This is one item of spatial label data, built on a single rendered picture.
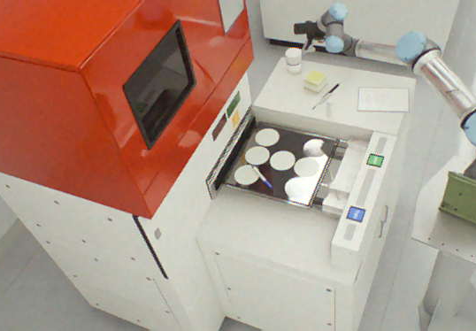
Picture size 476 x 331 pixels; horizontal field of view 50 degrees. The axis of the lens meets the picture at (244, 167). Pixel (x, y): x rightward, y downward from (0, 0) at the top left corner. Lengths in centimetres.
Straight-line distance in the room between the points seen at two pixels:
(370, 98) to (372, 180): 43
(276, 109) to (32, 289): 179
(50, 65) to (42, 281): 210
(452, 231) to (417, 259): 89
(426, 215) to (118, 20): 132
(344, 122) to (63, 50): 123
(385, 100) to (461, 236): 63
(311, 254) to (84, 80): 107
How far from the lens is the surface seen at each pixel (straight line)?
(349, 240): 178
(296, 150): 210
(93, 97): 124
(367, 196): 188
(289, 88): 229
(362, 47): 228
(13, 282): 329
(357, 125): 211
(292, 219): 199
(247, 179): 203
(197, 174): 189
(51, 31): 134
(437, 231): 200
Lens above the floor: 246
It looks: 49 degrees down
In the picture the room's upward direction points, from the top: 12 degrees counter-clockwise
